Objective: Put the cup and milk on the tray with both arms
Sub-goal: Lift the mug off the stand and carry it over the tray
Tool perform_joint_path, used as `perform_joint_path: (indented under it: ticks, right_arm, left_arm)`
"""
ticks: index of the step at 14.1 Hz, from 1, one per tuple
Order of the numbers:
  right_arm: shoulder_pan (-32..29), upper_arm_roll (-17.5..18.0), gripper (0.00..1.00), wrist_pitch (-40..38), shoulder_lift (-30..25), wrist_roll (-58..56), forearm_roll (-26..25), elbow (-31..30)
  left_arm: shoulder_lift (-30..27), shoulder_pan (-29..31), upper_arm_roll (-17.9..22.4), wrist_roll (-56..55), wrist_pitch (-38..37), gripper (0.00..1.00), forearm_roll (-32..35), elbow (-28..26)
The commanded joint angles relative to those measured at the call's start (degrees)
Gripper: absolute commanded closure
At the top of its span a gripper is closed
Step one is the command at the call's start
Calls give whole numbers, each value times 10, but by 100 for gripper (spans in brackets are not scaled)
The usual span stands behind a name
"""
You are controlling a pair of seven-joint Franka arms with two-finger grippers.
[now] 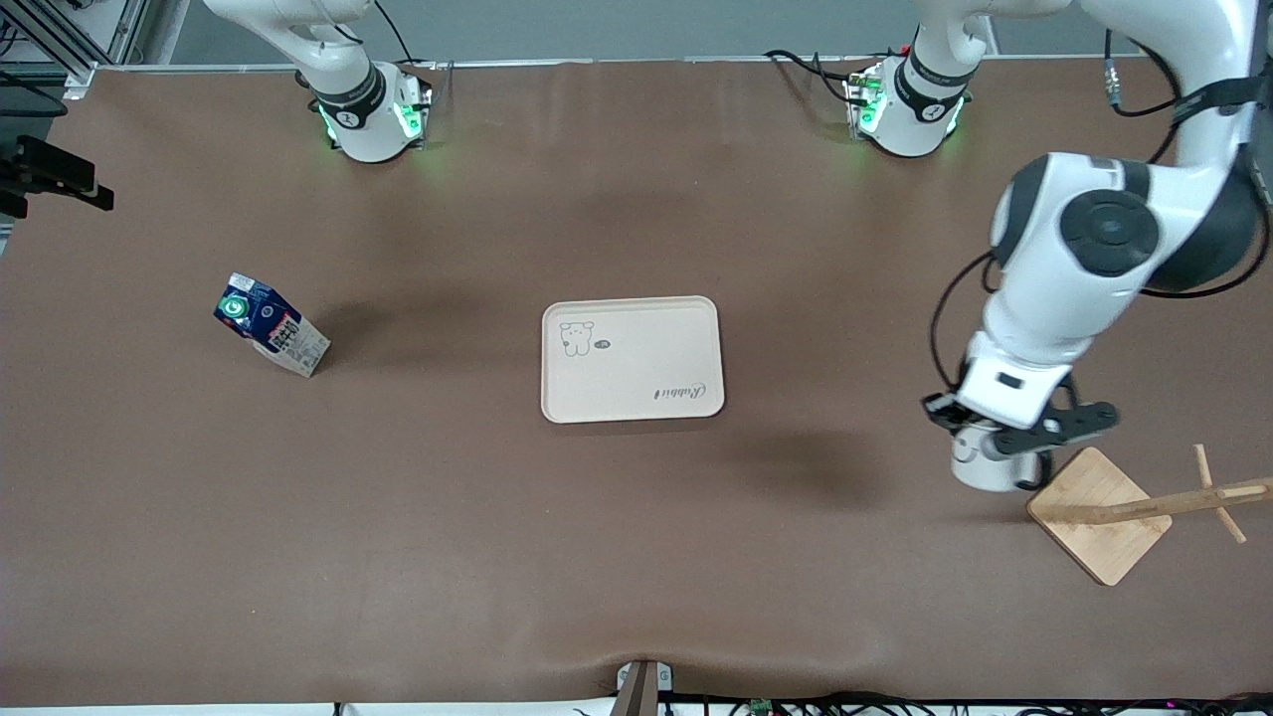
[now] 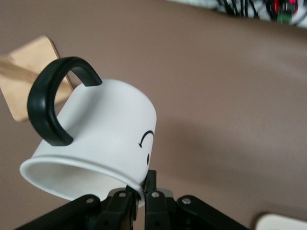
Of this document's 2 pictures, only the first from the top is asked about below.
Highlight wooden mug stand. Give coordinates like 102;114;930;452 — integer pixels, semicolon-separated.
1026;444;1273;588

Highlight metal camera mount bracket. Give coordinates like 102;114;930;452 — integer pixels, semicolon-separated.
615;659;674;716

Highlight black base cables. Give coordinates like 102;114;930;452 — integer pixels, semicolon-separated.
764;48;871;108

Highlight aluminium frame profile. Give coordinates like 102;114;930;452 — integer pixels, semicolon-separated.
0;0;150;100

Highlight blue milk carton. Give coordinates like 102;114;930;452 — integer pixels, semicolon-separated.
213;272;332;379

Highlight black base cable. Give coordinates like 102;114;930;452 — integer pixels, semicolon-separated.
370;0;444;71

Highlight white smiley mug black handle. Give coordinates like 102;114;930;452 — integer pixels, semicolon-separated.
952;438;1055;495

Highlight brown table cover mat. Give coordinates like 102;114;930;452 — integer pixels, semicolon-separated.
0;58;1273;709

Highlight cream plastic tray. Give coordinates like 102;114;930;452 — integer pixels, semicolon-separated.
540;294;726;426

